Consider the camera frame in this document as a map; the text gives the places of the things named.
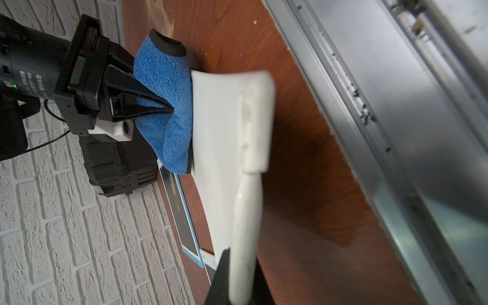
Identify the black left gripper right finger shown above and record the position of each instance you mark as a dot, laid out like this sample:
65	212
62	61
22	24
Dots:
261	294

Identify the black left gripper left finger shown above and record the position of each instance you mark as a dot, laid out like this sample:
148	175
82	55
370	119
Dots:
219	289

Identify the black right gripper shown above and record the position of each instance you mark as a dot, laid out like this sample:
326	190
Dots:
96	82

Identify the large white drawing tablet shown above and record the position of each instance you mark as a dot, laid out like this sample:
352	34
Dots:
210	265

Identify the small white drawing tablet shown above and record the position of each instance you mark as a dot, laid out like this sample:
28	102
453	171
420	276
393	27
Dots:
232	130

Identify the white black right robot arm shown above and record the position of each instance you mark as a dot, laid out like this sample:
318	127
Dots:
30	64

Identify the blue framed drawing tablet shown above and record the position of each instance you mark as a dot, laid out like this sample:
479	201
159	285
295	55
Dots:
181	216

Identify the black plastic toolbox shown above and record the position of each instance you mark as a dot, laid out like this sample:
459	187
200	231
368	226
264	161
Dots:
115	168

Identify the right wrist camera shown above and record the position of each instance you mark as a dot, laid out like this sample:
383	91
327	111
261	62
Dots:
118	131

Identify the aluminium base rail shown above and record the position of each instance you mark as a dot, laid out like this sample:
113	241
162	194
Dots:
403	86

